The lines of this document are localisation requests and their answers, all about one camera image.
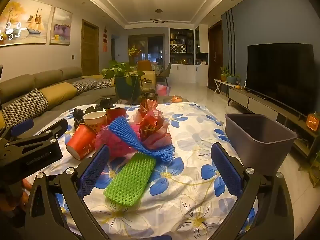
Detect grey plastic bin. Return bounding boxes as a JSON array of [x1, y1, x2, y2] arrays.
[[224, 113, 298, 177]]

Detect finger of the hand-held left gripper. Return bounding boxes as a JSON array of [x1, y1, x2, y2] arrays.
[[5, 119, 68, 153], [0, 118, 34, 144]]

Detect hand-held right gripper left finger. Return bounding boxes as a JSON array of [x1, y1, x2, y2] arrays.
[[25, 144, 111, 240]]

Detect red paper cup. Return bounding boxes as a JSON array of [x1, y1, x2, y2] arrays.
[[105, 107, 126, 127], [66, 123, 97, 160]]

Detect white side table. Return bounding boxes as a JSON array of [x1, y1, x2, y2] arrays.
[[214, 79, 237, 97]]

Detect grey dining chair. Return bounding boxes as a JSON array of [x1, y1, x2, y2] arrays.
[[158, 62, 173, 85]]

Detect small framed painting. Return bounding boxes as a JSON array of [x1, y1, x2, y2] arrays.
[[49, 7, 73, 45]]

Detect grey fabric sofa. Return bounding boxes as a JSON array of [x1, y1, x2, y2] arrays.
[[0, 66, 118, 140]]

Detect red wall decorations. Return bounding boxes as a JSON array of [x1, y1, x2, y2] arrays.
[[102, 26, 108, 53]]

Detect beige paper cup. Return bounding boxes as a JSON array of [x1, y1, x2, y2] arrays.
[[82, 111, 107, 133]]

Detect pink gift bag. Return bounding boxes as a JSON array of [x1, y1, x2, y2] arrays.
[[156, 84, 170, 97]]

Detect yellow flower bouquet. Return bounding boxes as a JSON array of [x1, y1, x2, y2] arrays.
[[127, 45, 142, 63]]

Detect orange glowing gadget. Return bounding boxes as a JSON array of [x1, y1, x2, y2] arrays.
[[306, 113, 319, 133]]

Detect black flat television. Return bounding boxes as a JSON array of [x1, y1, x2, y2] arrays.
[[246, 44, 315, 117]]

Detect large sailboat painting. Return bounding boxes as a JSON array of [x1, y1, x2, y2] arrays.
[[0, 0, 52, 47]]

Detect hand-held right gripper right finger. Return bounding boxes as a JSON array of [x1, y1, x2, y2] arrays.
[[211, 142, 300, 240]]

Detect long television cabinet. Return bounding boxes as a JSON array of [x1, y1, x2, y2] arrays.
[[228, 87, 320, 155]]

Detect person's left hand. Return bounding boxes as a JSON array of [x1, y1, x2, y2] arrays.
[[0, 179, 32, 212]]

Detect glass teapot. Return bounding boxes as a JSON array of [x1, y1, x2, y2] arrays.
[[141, 78, 153, 92]]

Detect potted plant orange pot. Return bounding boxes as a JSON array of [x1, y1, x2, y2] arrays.
[[220, 66, 230, 82]]

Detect small black figurine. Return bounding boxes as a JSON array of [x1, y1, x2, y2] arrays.
[[73, 108, 84, 128], [99, 97, 113, 108]]

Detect plate of oranges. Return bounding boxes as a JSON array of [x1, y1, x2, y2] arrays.
[[163, 95, 189, 103]]

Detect white display cabinet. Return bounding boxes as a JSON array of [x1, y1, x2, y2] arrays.
[[169, 27, 209, 83]]

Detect houndstooth pillow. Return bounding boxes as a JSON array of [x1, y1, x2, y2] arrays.
[[71, 79, 98, 95], [1, 88, 49, 127], [94, 78, 114, 89]]

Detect green foam net sleeve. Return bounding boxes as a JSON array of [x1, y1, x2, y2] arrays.
[[103, 152, 157, 207]]

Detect blue foam net sleeve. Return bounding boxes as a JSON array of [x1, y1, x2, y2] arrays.
[[108, 116, 175, 162]]

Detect red crumpled wrapper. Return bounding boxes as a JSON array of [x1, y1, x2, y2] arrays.
[[135, 99, 173, 150]]

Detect dark wooden door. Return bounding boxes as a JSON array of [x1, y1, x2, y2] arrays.
[[208, 20, 224, 90]]

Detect pink foam net sleeve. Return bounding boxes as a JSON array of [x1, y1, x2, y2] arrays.
[[94, 122, 140, 159]]

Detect orange dining chair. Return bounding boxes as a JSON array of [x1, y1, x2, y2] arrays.
[[137, 60, 152, 72]]

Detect blue floral tablecloth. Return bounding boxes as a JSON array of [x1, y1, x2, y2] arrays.
[[24, 102, 259, 240]]

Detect large green potted plant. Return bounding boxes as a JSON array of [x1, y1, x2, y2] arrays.
[[101, 60, 145, 103]]

